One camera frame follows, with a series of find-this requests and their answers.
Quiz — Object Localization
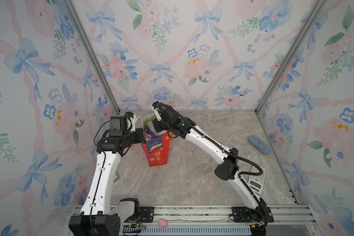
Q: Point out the purple Fox's berries candy bag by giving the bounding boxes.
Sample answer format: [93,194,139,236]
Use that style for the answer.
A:
[143,126,157,143]

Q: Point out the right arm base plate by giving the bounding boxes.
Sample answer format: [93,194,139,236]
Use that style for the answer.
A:
[230,206,274,224]

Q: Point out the pink small toy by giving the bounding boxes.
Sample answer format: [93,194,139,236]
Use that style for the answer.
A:
[157,219,168,229]

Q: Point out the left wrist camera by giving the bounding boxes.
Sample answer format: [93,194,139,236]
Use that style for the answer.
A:
[108,112,137,137]

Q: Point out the red paper gift bag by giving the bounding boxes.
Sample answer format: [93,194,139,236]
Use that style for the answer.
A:
[141,116,174,167]

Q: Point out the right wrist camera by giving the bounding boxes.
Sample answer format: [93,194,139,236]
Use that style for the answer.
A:
[153,107,162,122]

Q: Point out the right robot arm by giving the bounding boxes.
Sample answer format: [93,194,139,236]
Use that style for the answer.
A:
[152,101,268,227]

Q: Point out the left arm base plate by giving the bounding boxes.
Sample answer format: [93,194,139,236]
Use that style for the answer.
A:
[113,206,155,223]

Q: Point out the aluminium front rail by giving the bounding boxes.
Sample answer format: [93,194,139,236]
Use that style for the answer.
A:
[64,204,324,236]

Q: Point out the small green snack packet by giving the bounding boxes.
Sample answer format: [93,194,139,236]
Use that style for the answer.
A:
[144,116,157,131]

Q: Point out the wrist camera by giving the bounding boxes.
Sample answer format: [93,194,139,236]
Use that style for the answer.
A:
[153,107,162,122]
[108,112,137,137]

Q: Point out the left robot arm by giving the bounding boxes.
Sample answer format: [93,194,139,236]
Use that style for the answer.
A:
[69,128,144,236]

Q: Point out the white calculator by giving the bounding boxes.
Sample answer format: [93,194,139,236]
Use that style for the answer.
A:
[248,167,266,195]

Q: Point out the blue glasses case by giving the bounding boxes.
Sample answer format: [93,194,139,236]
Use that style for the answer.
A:
[247,135,271,155]

